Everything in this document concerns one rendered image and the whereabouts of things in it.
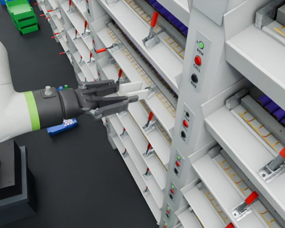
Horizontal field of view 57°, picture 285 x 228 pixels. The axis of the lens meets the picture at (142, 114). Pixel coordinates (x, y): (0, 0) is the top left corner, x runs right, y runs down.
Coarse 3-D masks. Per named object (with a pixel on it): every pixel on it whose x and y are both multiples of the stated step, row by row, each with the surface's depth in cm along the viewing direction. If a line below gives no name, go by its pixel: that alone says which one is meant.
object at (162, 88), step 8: (112, 24) 106; (120, 40) 99; (128, 48) 96; (136, 56) 92; (136, 64) 92; (144, 64) 89; (152, 72) 86; (152, 80) 85; (160, 88) 82; (168, 96) 80; (176, 104) 77
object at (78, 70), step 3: (78, 66) 203; (75, 69) 204; (78, 69) 205; (78, 72) 207; (81, 72) 206; (78, 75) 206; (81, 75) 205; (84, 75) 204; (81, 78) 203; (84, 78) 202; (87, 81) 196; (105, 123) 169; (105, 126) 171
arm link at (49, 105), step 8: (48, 88) 58; (40, 96) 59; (48, 96) 59; (56, 96) 60; (40, 104) 58; (48, 104) 59; (56, 104) 59; (40, 112) 58; (48, 112) 59; (56, 112) 59; (64, 112) 62; (40, 120) 58; (48, 120) 59; (56, 120) 60; (40, 128) 61
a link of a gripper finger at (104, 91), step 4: (112, 84) 72; (116, 84) 72; (92, 88) 68; (100, 88) 70; (104, 88) 70; (108, 88) 70; (112, 88) 71; (84, 92) 66; (88, 92) 67; (92, 92) 68; (96, 92) 68; (100, 92) 69; (104, 92) 70; (108, 92) 71; (112, 92) 72
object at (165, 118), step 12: (96, 24) 107; (108, 36) 107; (120, 60) 97; (132, 60) 96; (144, 60) 94; (132, 72) 92; (144, 84) 88; (156, 96) 84; (156, 108) 82; (168, 108) 80; (168, 120) 78; (168, 132) 76
